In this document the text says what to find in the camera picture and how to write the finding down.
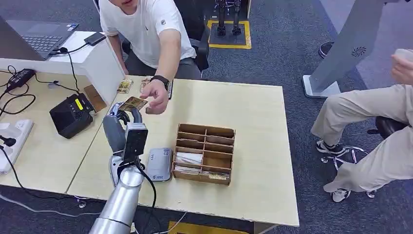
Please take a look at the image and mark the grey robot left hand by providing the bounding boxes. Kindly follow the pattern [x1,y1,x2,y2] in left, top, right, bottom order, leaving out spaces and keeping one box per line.
[102,101,144,156]

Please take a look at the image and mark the person's left hand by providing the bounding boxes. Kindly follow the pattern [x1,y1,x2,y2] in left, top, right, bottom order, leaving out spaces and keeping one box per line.
[139,79,169,116]

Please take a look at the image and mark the brown printed card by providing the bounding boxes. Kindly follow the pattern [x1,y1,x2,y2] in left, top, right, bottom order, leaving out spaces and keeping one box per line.
[139,76,153,94]
[127,96,149,113]
[116,78,134,95]

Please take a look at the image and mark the black wristwatch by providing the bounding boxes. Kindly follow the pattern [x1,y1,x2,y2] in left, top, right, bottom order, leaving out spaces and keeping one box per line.
[150,74,171,92]

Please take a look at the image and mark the brown cardboard piece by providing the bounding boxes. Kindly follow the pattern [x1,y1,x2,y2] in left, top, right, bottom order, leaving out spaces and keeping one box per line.
[83,84,108,113]

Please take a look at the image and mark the black desktop terminal device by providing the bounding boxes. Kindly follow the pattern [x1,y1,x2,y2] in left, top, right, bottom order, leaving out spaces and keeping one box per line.
[49,93,98,140]

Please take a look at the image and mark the grey flat card reader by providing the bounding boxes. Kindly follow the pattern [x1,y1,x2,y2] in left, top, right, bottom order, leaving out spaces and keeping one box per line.
[145,147,173,182]

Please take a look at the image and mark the black office chair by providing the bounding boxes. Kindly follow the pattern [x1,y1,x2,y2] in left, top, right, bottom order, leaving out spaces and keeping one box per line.
[172,0,210,74]

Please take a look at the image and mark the white card stack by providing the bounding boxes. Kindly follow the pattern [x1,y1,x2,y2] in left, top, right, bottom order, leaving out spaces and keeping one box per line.
[173,165,203,176]
[175,152,204,166]

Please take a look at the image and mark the person across the desk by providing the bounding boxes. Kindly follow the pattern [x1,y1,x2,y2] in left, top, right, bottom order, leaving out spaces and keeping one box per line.
[97,0,203,116]

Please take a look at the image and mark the white desk riser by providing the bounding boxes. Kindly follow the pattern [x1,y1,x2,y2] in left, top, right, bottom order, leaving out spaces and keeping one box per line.
[0,30,126,108]

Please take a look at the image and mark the wooden divided card box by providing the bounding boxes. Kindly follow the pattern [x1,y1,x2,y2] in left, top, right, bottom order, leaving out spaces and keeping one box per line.
[171,122,237,187]

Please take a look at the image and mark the small black flat device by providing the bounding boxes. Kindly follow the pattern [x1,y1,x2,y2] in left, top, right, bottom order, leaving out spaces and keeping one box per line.
[83,31,107,47]

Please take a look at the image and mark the yellow-bordered floor mat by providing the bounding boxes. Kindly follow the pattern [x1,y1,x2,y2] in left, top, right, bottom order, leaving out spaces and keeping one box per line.
[206,19,252,50]

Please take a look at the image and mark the yellow printed card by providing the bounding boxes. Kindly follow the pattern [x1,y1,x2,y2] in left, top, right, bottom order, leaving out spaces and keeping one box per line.
[202,171,231,181]

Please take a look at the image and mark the black robot legs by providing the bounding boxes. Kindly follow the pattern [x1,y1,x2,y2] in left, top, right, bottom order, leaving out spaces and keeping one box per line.
[214,0,243,37]

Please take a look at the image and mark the white power strip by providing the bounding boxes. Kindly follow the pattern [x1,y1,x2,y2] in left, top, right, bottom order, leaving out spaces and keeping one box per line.
[0,119,34,176]

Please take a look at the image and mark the black power adapter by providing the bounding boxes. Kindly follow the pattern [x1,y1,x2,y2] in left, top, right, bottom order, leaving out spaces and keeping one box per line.
[6,68,37,92]

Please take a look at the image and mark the dark grey laptop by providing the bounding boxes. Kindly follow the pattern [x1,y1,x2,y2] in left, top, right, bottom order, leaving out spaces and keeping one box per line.
[0,16,79,61]

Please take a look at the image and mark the grey pillar stand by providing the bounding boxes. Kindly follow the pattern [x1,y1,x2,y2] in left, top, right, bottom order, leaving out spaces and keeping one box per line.
[301,0,413,99]

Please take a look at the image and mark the seated person in beige trousers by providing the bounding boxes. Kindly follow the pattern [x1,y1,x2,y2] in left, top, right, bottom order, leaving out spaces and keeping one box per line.
[310,48,413,204]

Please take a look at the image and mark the black stool with chrome base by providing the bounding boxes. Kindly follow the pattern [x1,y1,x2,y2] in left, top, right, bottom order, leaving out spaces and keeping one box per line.
[320,116,410,199]

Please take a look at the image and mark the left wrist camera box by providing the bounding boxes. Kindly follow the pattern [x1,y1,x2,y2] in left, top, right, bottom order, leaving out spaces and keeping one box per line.
[123,122,149,164]

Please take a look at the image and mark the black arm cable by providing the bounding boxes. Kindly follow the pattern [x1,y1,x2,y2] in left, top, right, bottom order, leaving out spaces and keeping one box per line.
[134,160,158,210]

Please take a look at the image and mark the black cable on riser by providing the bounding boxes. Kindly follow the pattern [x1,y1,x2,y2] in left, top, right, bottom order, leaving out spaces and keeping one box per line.
[48,42,88,95]

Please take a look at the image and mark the black looped cable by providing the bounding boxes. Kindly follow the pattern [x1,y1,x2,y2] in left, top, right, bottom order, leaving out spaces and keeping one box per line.
[0,65,37,117]

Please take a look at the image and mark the black plug with cable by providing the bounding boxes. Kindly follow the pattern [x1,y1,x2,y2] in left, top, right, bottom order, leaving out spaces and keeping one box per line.
[0,135,25,190]

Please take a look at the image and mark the white floor cable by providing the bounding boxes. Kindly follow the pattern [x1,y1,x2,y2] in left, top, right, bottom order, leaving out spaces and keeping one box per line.
[0,194,102,218]

